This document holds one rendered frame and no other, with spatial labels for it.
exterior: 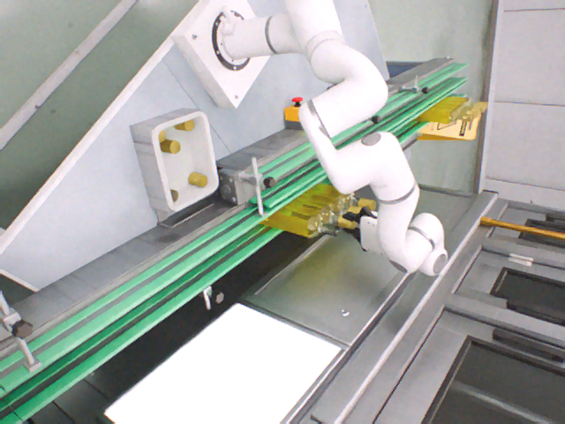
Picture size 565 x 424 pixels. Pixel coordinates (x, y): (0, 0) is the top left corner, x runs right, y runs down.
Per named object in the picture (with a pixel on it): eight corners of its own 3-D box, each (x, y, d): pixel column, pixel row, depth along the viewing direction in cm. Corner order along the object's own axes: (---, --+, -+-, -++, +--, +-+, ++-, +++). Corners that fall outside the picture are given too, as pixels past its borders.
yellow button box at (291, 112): (284, 127, 155) (302, 129, 151) (282, 106, 152) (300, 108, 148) (296, 122, 160) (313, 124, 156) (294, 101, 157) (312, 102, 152)
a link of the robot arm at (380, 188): (395, 145, 97) (335, 176, 101) (358, 64, 85) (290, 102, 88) (420, 188, 85) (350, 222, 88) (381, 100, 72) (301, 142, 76)
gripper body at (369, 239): (407, 254, 115) (374, 239, 123) (408, 221, 110) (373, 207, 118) (387, 267, 111) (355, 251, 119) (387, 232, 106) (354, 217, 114)
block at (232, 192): (220, 201, 128) (237, 207, 124) (214, 171, 123) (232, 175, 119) (228, 197, 130) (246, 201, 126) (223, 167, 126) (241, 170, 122)
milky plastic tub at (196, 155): (151, 208, 116) (172, 215, 111) (129, 124, 106) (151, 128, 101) (199, 183, 128) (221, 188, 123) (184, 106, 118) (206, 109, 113)
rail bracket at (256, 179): (238, 212, 125) (274, 222, 118) (229, 156, 117) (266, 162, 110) (245, 208, 127) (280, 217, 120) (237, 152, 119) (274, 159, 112)
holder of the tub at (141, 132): (154, 224, 119) (174, 231, 114) (129, 125, 106) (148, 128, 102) (201, 200, 131) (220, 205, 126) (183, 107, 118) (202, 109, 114)
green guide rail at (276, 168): (245, 178, 124) (267, 184, 119) (244, 176, 123) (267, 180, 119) (454, 64, 244) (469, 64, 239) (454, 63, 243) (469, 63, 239)
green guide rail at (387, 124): (249, 202, 127) (270, 208, 123) (248, 200, 127) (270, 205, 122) (453, 78, 247) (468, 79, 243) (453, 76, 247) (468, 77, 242)
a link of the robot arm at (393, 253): (390, 167, 93) (420, 230, 106) (352, 210, 90) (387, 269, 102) (423, 175, 87) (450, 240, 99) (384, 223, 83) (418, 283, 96)
